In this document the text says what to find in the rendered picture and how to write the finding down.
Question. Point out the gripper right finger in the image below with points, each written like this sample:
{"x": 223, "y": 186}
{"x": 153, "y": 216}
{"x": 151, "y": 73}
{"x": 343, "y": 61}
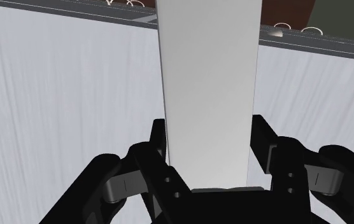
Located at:
{"x": 288, "y": 167}

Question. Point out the white table with grey rim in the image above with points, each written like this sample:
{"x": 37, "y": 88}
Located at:
{"x": 56, "y": 108}

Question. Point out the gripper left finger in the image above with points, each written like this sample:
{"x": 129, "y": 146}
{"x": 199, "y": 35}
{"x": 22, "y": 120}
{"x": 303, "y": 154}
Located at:
{"x": 152, "y": 173}

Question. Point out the white rectangular slab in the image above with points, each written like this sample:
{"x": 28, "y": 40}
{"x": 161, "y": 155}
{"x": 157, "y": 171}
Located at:
{"x": 208, "y": 93}

